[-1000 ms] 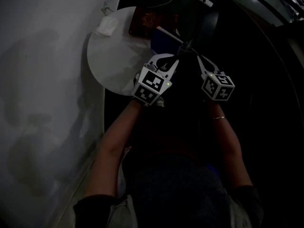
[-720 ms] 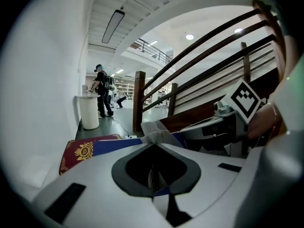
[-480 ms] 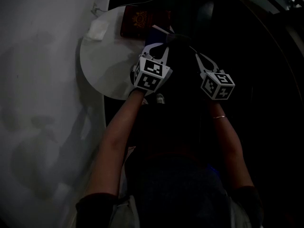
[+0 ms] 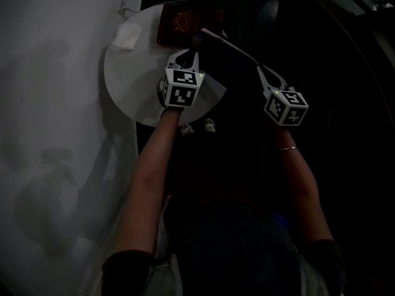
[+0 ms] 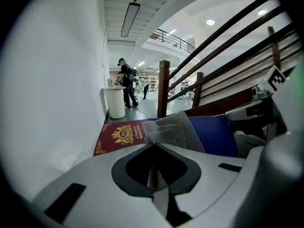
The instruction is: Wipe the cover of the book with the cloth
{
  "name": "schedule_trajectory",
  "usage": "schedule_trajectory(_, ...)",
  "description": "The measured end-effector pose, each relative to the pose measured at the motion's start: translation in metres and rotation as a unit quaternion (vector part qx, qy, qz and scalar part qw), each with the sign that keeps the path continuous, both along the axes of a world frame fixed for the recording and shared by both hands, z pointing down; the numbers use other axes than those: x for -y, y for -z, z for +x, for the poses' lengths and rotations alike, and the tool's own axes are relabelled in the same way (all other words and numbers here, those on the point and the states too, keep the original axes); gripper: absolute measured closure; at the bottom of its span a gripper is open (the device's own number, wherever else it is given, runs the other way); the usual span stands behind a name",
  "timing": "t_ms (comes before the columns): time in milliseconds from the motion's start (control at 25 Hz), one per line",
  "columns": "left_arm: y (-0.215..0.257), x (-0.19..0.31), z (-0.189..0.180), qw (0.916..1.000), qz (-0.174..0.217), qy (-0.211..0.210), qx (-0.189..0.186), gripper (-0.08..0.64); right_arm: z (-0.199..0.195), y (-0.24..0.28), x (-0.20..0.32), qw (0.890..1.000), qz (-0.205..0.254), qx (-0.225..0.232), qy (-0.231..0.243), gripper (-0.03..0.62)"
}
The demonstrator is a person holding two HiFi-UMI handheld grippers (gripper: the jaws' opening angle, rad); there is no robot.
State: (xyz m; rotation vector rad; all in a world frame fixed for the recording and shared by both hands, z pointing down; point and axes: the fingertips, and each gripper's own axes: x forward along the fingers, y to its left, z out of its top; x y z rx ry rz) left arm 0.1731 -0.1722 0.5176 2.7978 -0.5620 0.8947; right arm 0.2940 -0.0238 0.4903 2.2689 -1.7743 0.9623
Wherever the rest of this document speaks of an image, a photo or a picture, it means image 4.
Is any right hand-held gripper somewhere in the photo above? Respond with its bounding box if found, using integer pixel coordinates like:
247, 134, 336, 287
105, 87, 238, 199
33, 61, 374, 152
256, 65, 310, 127

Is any white folded tissue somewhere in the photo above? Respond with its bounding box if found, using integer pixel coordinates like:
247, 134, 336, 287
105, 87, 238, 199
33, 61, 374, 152
110, 21, 143, 52

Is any blue booklet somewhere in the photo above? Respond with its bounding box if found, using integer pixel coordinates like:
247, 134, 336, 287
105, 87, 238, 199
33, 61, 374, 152
193, 27, 260, 73

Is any person's dark clothing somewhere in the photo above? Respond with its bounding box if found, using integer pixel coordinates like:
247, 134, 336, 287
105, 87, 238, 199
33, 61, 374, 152
101, 192, 347, 296

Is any person's right forearm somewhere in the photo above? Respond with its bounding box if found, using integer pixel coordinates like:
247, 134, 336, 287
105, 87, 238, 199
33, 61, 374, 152
273, 124, 336, 247

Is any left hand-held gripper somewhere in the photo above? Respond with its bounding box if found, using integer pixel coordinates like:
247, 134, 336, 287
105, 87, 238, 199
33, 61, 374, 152
157, 48, 206, 109

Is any person's left forearm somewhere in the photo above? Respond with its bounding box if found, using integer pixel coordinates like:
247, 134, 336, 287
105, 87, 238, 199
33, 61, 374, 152
106, 105, 186, 258

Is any red box with gold emblem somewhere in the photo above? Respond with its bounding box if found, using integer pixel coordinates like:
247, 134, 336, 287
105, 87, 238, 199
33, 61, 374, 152
156, 4, 225, 46

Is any round white table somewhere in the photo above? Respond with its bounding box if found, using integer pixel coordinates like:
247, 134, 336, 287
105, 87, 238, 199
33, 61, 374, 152
102, 3, 228, 128

